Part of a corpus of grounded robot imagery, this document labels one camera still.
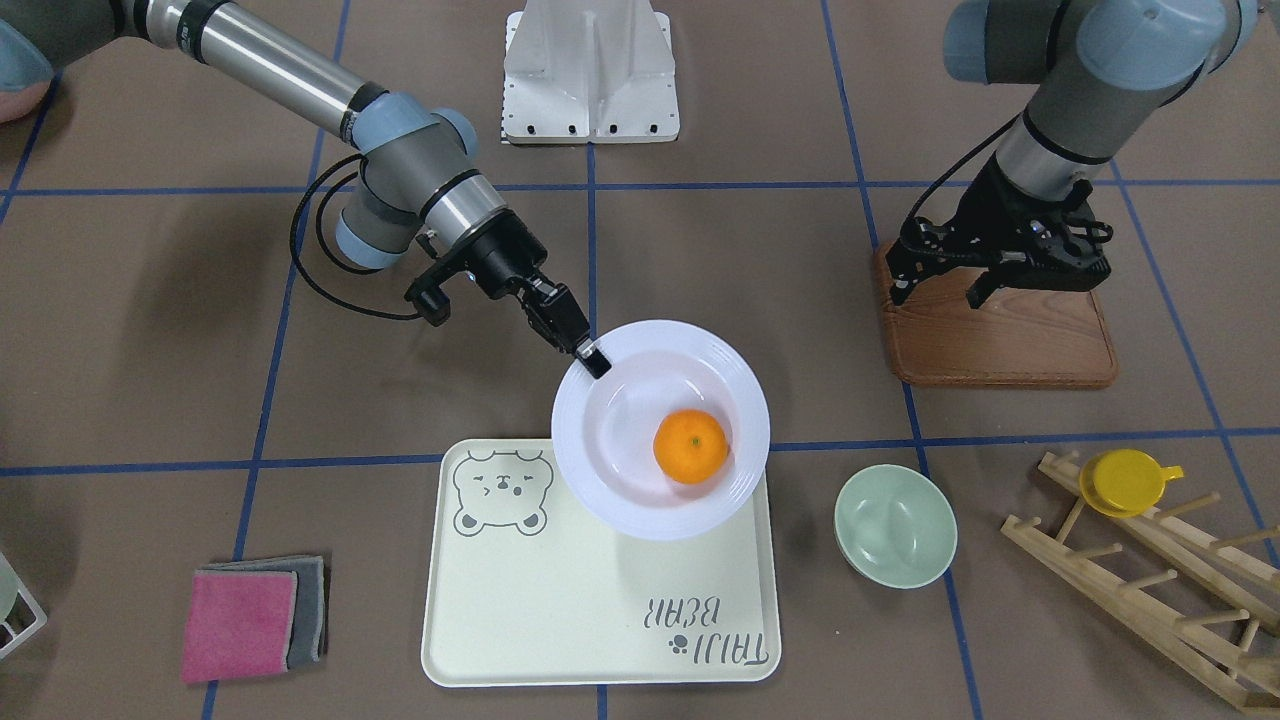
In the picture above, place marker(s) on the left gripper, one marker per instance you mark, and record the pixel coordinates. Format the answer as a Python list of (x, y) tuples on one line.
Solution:
[(990, 203)]

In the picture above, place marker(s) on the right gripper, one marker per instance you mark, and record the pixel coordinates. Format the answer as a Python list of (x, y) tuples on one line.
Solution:
[(501, 258)]

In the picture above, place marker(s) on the white plate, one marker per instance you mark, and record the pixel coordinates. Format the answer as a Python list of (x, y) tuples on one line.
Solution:
[(603, 429)]

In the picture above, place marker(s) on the orange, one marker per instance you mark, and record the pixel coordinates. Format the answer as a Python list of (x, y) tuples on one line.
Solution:
[(690, 446)]

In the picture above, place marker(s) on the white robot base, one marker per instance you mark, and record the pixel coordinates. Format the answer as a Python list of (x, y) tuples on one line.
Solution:
[(589, 72)]

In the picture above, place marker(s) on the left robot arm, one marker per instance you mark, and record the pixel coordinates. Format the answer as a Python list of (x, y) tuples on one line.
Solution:
[(1100, 70)]

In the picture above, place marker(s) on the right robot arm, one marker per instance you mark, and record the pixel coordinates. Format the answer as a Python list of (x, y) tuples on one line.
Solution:
[(416, 178)]

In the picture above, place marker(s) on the wooden tray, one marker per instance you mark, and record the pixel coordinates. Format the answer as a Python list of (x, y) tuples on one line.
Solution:
[(1019, 339)]

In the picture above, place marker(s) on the cream bear tray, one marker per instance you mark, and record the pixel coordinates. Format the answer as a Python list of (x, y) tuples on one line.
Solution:
[(526, 587)]

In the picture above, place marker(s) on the yellow mug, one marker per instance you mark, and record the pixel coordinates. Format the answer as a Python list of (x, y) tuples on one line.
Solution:
[(1125, 482)]

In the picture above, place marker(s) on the green bowl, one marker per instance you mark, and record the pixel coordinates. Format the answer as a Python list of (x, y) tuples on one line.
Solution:
[(895, 527)]

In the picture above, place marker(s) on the grey cloth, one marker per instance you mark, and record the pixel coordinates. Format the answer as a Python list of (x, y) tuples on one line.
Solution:
[(310, 607)]

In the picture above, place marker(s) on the pink cloth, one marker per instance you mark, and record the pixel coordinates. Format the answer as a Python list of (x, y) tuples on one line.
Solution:
[(239, 625)]

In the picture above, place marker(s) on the wooden peg rack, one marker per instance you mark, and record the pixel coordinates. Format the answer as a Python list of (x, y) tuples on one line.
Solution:
[(1211, 608)]

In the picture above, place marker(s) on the pink bowl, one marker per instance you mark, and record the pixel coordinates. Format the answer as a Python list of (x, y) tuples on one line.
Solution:
[(19, 104)]

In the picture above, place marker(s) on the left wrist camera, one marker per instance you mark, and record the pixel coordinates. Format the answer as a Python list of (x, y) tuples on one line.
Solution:
[(921, 252)]

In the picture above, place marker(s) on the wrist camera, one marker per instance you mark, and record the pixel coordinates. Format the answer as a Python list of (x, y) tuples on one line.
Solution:
[(426, 294), (921, 252)]

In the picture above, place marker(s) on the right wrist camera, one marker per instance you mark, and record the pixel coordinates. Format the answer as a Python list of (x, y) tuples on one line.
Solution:
[(426, 294)]

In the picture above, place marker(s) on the white wire cup rack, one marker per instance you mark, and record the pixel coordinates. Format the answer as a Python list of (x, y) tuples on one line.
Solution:
[(21, 614)]

